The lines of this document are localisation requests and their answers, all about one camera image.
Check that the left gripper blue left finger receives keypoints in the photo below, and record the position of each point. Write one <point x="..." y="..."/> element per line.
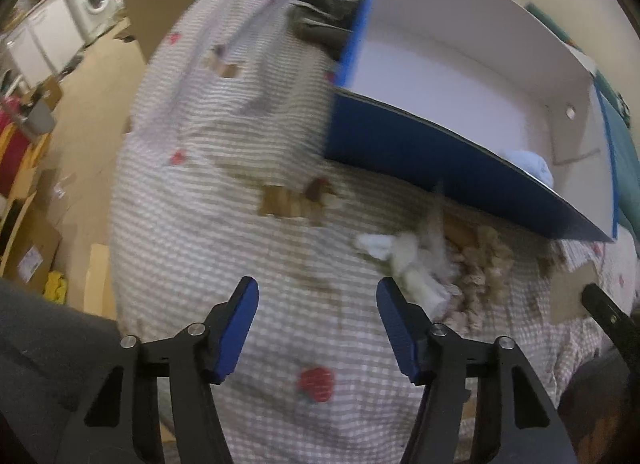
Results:
<point x="228" y="324"/>

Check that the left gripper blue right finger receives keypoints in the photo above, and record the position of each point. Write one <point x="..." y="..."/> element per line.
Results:
<point x="407" y="327"/>

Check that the white fluffy scrunchie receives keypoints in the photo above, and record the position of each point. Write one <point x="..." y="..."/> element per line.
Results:
<point x="419" y="261"/>

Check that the beige ruffled scrunchie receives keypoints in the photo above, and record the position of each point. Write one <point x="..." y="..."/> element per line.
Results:
<point x="482" y="283"/>

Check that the light blue fluffy cloth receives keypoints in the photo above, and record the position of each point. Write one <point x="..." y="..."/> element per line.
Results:
<point x="532" y="163"/>

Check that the checkered dog print duvet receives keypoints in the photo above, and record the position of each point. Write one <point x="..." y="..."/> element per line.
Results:
<point x="224" y="174"/>

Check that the yellow sponge on floor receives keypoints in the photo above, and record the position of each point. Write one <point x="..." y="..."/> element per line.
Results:
<point x="56" y="288"/>

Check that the teal pillow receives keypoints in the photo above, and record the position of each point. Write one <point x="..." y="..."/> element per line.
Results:
<point x="626" y="159"/>

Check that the blue and white cardboard box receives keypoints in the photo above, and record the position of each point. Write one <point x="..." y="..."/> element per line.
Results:
<point x="433" y="91"/>

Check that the dark green garment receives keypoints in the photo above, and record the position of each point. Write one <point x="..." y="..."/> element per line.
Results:
<point x="324" y="23"/>

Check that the brown cardboard box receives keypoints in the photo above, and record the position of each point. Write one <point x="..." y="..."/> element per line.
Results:
<point x="151" y="20"/>

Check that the white kitchen cabinet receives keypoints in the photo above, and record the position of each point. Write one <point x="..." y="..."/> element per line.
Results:
<point x="44" y="42"/>

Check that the white washing machine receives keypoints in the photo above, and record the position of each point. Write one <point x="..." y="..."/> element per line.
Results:
<point x="93" y="17"/>

